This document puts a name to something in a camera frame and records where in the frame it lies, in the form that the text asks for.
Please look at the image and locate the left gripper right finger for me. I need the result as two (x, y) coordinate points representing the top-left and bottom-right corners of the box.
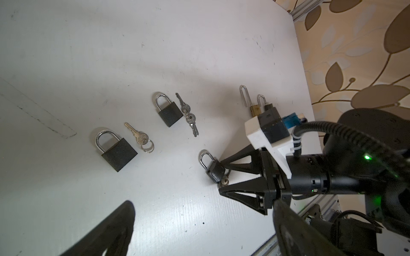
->
(273, 200), (345, 256)

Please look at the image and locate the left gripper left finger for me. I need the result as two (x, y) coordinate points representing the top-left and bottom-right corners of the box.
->
(62, 201), (135, 256)

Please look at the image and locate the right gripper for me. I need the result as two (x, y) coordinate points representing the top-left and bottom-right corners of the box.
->
(218, 145), (292, 215)

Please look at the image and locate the black padlock with keys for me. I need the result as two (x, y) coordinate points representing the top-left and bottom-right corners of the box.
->
(257, 95), (273, 111)
(155, 93), (199, 137)

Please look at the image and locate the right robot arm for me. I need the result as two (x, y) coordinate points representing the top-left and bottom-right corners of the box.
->
(219, 108), (410, 237)

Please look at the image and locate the brass padlock open shackle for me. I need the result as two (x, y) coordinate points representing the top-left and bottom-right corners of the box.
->
(240, 85), (262, 117)

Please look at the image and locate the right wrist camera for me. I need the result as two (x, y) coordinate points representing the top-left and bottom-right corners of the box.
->
(245, 107), (307, 179)

